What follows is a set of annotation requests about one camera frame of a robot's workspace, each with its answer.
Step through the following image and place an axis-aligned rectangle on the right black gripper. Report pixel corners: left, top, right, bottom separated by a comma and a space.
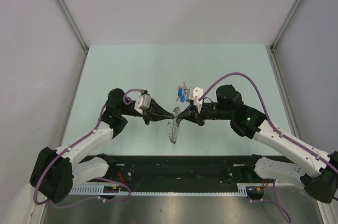
178, 102, 232, 127

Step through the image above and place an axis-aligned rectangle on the metal disc with keyrings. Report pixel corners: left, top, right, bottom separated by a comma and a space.
168, 107, 181, 144

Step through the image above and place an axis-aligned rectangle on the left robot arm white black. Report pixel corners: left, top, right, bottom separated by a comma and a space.
30, 88, 174, 205

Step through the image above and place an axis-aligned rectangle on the silver key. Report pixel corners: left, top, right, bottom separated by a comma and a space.
176, 81, 187, 101

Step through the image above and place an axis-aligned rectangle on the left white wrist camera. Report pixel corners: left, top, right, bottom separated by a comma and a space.
134, 94, 152, 115

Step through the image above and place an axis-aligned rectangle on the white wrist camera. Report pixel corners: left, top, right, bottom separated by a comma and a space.
134, 94, 152, 115
185, 87, 203, 113

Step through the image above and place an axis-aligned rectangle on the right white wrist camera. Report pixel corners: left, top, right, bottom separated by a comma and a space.
185, 87, 203, 113

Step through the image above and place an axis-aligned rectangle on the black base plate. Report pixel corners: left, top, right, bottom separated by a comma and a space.
103, 155, 272, 193

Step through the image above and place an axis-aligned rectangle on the white slotted cable duct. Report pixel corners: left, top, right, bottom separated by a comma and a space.
69, 184, 248, 197

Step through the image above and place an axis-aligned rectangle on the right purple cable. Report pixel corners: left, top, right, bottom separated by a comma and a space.
198, 72, 338, 222

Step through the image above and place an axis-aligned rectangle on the right aluminium frame post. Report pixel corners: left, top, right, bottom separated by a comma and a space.
270, 0, 322, 50

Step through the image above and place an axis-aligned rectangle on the aluminium frame post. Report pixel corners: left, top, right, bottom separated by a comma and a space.
270, 0, 322, 50
39, 0, 89, 53

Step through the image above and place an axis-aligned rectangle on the left aluminium frame post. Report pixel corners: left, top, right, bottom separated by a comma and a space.
39, 0, 89, 53

